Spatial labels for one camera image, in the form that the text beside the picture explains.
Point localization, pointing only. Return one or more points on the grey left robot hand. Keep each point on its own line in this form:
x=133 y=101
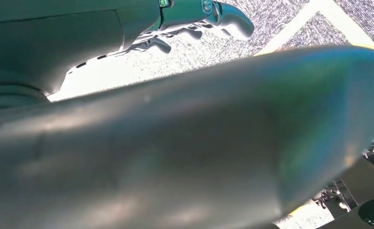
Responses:
x=63 y=34

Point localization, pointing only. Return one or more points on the grey robot body shell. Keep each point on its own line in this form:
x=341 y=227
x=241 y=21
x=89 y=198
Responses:
x=190 y=142

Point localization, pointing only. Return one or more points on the yellow floor tape square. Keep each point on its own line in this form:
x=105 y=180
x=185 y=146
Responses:
x=288 y=31

